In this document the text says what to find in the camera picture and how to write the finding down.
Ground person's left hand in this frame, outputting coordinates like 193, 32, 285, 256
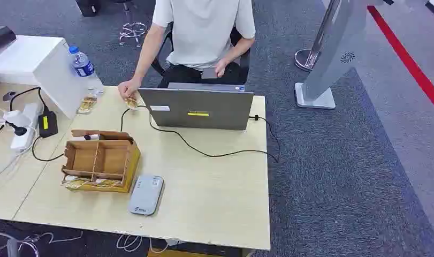
214, 58, 231, 78

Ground person's right hand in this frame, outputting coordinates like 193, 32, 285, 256
117, 78, 142, 101

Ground dark phone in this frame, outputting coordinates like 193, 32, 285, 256
201, 67, 219, 80

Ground black office chair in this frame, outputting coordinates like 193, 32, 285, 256
151, 21, 251, 85

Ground person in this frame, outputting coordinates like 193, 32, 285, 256
117, 0, 256, 101

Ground yellow printed card stack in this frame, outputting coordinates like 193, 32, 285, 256
76, 96, 98, 115

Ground grey laptop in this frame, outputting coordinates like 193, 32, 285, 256
138, 82, 255, 132

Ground clear water bottle blue cap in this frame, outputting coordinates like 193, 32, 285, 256
68, 46, 105, 96

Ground chrome chair base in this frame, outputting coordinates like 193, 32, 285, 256
119, 21, 148, 48

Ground wooden card box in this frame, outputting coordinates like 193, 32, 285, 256
61, 129, 141, 194

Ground chrome round stand base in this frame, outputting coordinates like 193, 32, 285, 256
294, 49, 320, 72

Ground black power adapter brick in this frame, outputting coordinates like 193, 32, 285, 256
38, 111, 59, 139

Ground black bag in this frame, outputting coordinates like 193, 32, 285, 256
75, 0, 101, 17

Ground white cabinet box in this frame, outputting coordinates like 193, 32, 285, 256
0, 35, 83, 119

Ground card in box slot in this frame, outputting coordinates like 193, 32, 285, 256
92, 178, 123, 188
62, 177, 92, 190

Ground grey card reader device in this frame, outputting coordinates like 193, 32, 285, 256
127, 175, 165, 216

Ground silver kiosk stand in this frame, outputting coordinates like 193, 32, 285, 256
294, 0, 384, 110

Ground white power strip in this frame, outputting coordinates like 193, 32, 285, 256
10, 102, 44, 151

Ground white plug adapter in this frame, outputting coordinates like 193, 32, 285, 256
2, 110, 32, 128

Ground black plug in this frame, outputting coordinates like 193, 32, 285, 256
5, 122, 28, 137

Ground black device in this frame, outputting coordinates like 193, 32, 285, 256
0, 25, 17, 51

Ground black laptop power cable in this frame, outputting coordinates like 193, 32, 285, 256
120, 105, 280, 164

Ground black adapter mains cable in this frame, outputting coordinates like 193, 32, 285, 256
9, 86, 65, 163

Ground white cable bundle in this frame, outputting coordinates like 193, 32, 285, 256
116, 234, 170, 255

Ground grey floor cable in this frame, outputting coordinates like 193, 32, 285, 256
0, 230, 83, 257

